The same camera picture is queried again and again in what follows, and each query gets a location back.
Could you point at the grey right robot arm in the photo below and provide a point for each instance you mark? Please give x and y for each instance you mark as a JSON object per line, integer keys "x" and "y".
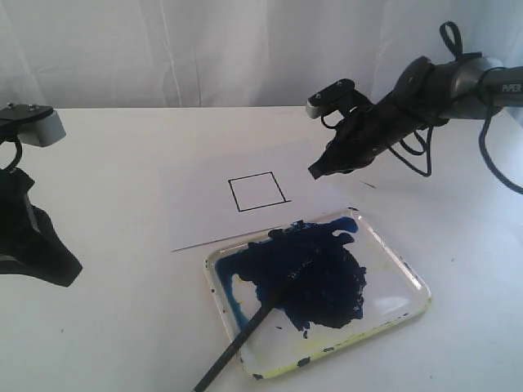
{"x": 425, "y": 95}

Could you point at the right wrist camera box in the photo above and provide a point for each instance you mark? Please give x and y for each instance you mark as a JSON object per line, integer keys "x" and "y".
{"x": 334, "y": 97}

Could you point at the white paint tray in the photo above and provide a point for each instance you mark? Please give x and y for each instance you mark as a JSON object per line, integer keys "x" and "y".
{"x": 360, "y": 287}

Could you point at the white curtain backdrop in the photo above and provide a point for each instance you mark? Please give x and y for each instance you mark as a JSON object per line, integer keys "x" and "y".
{"x": 109, "y": 54}

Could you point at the white paper sheet with square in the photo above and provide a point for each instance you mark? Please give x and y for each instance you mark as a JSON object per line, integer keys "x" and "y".
{"x": 242, "y": 193}

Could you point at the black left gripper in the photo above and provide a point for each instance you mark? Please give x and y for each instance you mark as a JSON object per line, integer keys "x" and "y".
{"x": 30, "y": 245}

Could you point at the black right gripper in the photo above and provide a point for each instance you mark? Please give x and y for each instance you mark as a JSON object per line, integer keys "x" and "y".
{"x": 363, "y": 138}

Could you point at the black paintbrush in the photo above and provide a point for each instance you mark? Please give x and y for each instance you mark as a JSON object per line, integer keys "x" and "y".
{"x": 281, "y": 284}

